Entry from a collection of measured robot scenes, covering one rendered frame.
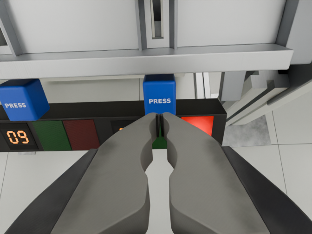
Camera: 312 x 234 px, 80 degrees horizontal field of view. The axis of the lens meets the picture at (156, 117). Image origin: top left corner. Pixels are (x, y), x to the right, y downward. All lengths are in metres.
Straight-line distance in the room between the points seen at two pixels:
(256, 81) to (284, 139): 0.76
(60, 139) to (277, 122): 0.90
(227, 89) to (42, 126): 0.18
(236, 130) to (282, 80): 0.66
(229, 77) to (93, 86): 0.84
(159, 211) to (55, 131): 0.70
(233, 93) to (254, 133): 0.73
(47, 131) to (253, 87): 0.22
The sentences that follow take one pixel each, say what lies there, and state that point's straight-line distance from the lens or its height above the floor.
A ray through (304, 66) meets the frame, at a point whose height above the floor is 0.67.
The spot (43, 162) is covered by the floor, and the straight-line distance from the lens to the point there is 1.00.
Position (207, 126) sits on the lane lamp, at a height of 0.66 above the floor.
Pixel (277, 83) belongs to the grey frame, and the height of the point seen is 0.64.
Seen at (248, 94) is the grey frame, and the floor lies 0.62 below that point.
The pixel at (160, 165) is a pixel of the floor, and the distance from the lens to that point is 0.84.
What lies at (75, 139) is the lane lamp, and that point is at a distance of 0.20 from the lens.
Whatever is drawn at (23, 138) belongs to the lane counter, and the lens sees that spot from 0.23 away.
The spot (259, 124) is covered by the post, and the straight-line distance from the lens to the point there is 0.94.
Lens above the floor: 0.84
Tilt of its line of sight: 75 degrees down
